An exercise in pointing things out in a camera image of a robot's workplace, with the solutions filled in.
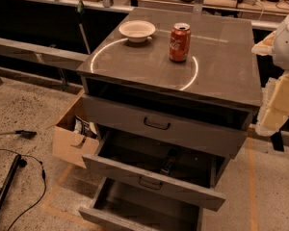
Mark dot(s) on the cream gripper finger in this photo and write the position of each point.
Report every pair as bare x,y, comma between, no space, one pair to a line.
265,46
274,111

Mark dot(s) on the red coke can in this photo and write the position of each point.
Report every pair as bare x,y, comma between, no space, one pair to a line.
180,42

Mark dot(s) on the grey drawer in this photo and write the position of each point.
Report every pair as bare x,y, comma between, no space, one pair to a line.
136,161
120,207
201,136

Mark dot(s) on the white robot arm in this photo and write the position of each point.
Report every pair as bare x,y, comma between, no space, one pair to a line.
281,45

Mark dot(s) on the grey top drawer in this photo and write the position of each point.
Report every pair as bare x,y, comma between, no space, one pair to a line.
201,136

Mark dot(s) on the grey drawer cabinet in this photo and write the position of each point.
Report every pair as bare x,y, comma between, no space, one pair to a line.
218,83

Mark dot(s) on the dark object in middle drawer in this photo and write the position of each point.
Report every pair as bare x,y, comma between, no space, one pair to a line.
169,162

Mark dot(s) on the grey bottom drawer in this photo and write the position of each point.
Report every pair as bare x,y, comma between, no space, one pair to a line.
120,207

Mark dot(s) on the white bowl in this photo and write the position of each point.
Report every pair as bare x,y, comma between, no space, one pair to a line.
137,30

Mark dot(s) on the cardboard box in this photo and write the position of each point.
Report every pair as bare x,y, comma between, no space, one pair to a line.
68,145

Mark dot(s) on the black-tipped tool on floor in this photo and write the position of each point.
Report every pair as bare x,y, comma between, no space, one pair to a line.
22,133

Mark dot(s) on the black bar on floor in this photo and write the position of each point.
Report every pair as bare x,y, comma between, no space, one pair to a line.
8,181

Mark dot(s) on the green-handled stick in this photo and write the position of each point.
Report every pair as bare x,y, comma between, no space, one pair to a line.
80,8

